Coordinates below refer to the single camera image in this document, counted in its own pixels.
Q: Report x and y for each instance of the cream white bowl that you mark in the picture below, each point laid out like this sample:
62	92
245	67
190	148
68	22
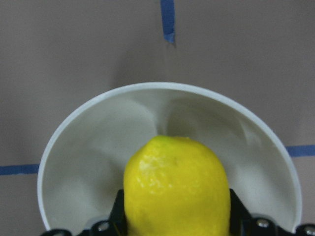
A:
82	166

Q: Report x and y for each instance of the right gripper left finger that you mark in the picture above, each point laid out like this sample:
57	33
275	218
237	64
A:
113	225

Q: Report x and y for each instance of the yellow lemon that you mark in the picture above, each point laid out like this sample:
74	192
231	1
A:
176	186

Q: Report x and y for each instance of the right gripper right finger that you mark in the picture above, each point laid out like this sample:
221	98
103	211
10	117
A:
242	223

